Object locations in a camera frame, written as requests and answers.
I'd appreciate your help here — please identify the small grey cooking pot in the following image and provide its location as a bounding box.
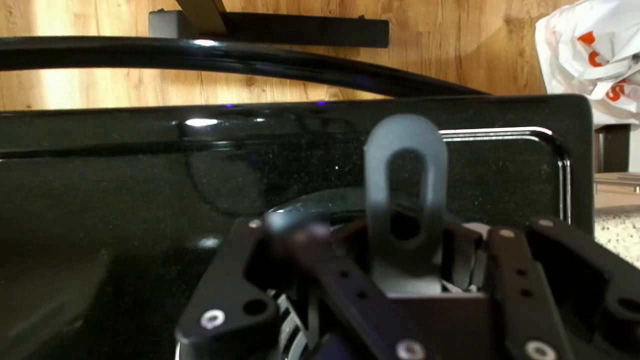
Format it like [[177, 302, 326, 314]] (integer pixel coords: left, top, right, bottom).
[[261, 113, 495, 299]]

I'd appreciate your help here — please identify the black electric stove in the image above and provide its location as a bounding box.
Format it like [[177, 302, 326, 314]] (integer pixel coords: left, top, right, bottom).
[[0, 94, 596, 360]]

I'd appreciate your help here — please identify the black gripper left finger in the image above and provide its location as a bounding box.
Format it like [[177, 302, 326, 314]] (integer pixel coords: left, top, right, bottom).
[[174, 215, 407, 360]]

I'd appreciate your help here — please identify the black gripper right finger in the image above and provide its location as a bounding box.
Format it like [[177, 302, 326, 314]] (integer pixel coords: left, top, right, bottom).
[[486, 215, 640, 360]]

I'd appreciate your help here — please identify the white plastic bag orange print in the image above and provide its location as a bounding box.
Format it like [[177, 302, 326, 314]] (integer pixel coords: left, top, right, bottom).
[[533, 0, 640, 127]]

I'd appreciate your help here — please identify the black metal base beam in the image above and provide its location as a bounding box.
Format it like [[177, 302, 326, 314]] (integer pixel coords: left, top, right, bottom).
[[145, 0, 392, 50]]

